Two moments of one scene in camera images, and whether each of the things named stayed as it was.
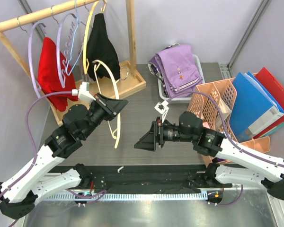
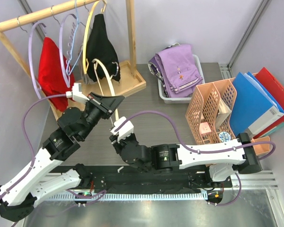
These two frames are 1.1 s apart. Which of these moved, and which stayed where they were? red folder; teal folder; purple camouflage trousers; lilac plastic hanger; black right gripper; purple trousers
Moved: lilac plastic hanger; black right gripper
Stayed: purple camouflage trousers; red folder; purple trousers; teal folder
